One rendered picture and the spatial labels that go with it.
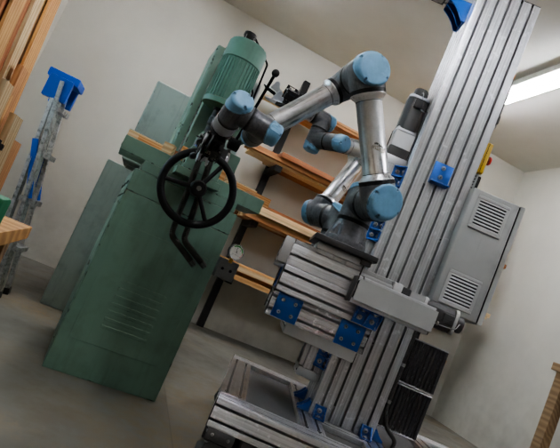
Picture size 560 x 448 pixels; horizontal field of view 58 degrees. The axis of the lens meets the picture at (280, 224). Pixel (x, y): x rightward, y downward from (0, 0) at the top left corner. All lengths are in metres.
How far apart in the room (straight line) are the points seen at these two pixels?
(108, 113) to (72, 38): 0.66
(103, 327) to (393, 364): 1.08
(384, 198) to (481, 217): 0.51
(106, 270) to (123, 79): 2.82
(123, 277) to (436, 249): 1.19
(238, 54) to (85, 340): 1.29
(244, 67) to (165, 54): 2.51
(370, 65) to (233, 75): 0.73
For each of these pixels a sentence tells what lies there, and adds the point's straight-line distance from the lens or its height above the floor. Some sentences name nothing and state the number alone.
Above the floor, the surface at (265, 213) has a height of 1.07.
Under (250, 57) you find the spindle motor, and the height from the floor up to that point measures 1.43.
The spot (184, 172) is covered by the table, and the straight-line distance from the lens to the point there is 1.93.
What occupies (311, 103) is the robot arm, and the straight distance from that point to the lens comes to 1.73.
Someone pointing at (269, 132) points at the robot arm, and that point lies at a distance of 1.54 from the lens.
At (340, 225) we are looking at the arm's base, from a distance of 1.74.
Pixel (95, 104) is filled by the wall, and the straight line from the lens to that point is 4.58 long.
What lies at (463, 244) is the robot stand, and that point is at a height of 1.01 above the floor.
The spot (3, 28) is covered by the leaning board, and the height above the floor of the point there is 1.30.
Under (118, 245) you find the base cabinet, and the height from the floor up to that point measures 0.50.
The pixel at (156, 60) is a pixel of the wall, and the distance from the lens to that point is 4.67.
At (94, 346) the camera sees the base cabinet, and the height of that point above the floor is 0.13.
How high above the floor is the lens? 0.62
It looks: 6 degrees up
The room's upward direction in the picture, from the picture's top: 23 degrees clockwise
